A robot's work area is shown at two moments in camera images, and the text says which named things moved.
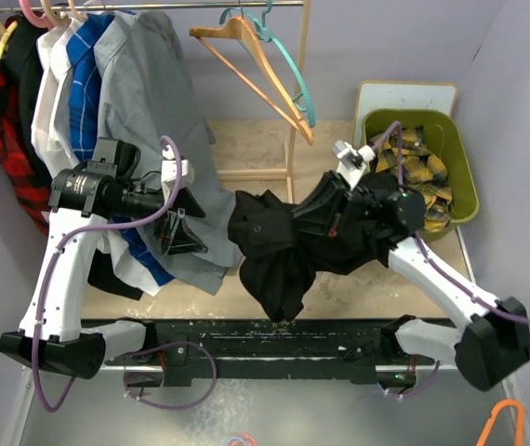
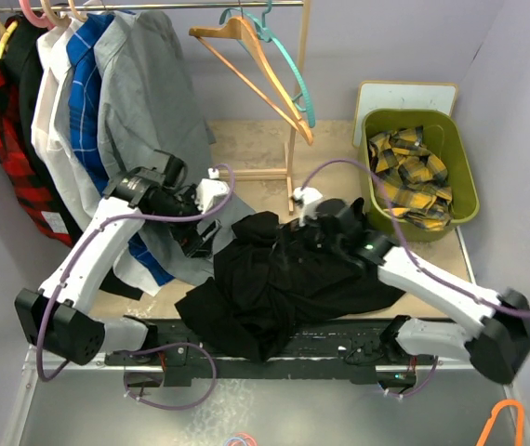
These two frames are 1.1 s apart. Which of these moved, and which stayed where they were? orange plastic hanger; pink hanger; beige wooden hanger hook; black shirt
Moved: black shirt
Stayed: pink hanger; beige wooden hanger hook; orange plastic hanger
